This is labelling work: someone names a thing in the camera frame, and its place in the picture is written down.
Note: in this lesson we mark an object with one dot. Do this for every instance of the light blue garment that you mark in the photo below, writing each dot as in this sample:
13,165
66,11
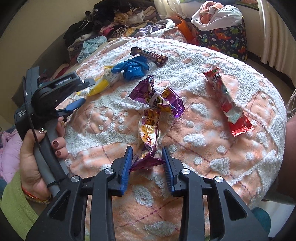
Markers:
90,46

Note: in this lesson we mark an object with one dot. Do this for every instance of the orange bag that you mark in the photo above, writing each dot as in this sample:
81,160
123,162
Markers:
185,30

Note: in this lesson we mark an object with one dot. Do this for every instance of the orange white patterned blanket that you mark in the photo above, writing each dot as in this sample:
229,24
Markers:
99,132

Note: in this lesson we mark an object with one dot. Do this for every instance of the cream curtain left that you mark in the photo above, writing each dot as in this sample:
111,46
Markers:
169,8

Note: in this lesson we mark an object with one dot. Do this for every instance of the brown chocolate bar wrapper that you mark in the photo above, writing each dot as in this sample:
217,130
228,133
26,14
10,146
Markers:
158,59

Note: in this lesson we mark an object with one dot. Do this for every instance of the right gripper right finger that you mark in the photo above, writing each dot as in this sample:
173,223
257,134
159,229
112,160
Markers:
229,216

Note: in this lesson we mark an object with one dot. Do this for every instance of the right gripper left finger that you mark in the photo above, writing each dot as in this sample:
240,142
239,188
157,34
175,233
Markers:
64,218

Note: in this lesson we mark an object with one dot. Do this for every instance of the pile of clothes on bed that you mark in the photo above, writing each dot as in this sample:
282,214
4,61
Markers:
111,19

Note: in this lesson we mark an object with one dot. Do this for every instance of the white garment in basket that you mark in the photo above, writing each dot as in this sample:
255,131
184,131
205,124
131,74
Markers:
214,15

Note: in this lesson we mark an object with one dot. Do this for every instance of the red snack wrapper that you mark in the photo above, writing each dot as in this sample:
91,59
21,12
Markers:
237,120

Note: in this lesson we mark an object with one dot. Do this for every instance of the dinosaur print laundry basket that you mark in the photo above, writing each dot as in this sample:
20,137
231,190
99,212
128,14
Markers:
231,41

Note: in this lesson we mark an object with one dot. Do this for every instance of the cream curtain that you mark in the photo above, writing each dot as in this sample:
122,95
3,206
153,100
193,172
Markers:
278,43
169,8

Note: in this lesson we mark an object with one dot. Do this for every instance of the purple chip bag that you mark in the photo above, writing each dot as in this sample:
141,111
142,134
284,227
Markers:
148,126

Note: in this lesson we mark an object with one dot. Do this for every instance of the blue glove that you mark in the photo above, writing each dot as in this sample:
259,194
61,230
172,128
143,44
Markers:
132,68

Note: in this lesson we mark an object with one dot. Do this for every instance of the floral pink fabric bag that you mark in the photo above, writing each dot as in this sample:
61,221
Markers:
165,29

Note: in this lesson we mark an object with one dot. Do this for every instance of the person left hand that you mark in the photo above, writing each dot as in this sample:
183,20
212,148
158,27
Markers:
31,180

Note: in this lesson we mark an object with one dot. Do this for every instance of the cream curtain right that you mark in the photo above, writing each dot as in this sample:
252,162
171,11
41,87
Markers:
278,43

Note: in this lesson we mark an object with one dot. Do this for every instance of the yellow white snack packet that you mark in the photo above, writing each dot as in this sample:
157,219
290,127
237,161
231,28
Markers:
102,82

